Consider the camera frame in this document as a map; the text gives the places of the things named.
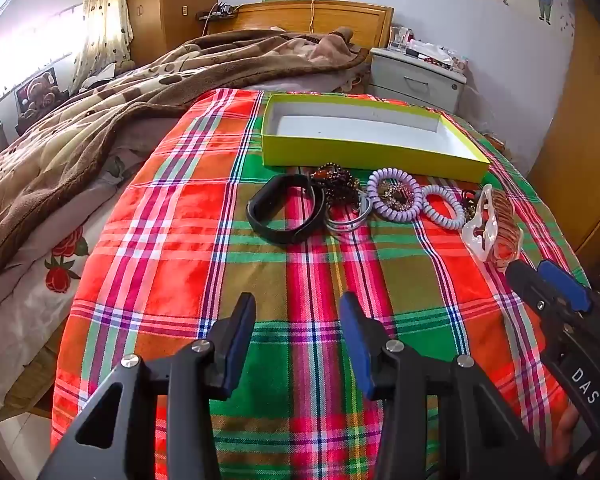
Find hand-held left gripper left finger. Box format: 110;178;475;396
37;292;257;480

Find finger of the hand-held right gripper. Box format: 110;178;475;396
505;259;556;321
537;259;595;313

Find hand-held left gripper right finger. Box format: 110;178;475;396
339;291;563;480

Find orange striped hair claw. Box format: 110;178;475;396
490;191;525;273

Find white and brown hair claw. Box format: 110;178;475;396
461;184;501;263

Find black wristband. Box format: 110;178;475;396
246;174;327;246

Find small purple spiral hair tie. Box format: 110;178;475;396
420;185;467;231

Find grey hair ties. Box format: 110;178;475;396
325;195;372;233

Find brown beaded scrunchie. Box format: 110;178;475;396
325;162;368;211

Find yellow-green cardboard box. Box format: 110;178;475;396
262;92;492;183

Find person's right hand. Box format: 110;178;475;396
547;402;583;467

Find plaid cloth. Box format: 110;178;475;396
50;87;593;480

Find wooden door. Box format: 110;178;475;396
527;0;600;261

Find floral bedsheet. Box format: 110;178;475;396
0;125;146;426

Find grey nightstand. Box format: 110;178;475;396
369;47;467;111

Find brown patterned blanket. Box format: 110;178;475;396
0;27;371;288

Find clear glass container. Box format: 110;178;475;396
390;25;413;53

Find teddy bear picture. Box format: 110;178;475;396
15;67;61;121

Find wooden headboard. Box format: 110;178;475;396
235;0;395;51

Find wooden wardrobe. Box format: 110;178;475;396
126;0;220;66

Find patterned curtain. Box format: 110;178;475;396
72;0;133;93

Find window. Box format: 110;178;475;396
0;5;88;106

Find jeweled hair tie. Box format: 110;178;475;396
380;182;413;211

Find large purple spiral hair tie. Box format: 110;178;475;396
367;166;423;222

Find power strip with cables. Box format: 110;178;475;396
197;2;238;21

